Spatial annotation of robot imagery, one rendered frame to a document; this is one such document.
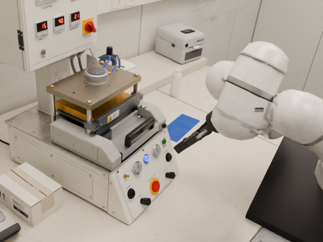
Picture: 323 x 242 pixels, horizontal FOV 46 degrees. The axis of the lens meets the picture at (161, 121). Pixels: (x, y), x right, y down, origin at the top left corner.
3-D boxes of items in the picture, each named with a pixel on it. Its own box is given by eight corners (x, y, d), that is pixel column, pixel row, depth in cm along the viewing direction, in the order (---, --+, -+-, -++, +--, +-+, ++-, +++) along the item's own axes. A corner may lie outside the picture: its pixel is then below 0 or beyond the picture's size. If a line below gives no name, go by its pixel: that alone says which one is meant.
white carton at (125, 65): (91, 84, 189) (91, 70, 185) (120, 70, 206) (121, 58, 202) (109, 92, 184) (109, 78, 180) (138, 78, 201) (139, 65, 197)
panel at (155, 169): (132, 222, 121) (115, 171, 115) (177, 173, 144) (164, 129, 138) (137, 222, 120) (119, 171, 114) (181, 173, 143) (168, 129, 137)
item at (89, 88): (33, 104, 125) (30, 69, 118) (93, 75, 148) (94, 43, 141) (91, 131, 115) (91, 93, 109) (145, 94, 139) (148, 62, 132)
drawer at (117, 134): (52, 129, 129) (51, 109, 125) (93, 104, 146) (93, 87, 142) (122, 163, 118) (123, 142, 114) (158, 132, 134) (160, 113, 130)
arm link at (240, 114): (344, 107, 76) (293, 77, 66) (303, 178, 79) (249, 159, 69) (277, 80, 92) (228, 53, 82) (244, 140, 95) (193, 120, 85)
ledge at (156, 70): (69, 88, 193) (69, 80, 190) (169, 50, 251) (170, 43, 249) (111, 111, 178) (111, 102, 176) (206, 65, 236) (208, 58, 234)
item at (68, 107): (56, 112, 126) (55, 86, 120) (98, 89, 142) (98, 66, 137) (96, 130, 119) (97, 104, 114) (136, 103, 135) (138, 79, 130)
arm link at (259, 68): (176, 83, 84) (210, 15, 82) (207, 95, 100) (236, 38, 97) (251, 123, 75) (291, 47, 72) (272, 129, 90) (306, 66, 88)
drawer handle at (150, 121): (124, 145, 119) (124, 135, 117) (149, 125, 131) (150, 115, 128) (129, 147, 119) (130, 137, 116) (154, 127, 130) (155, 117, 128)
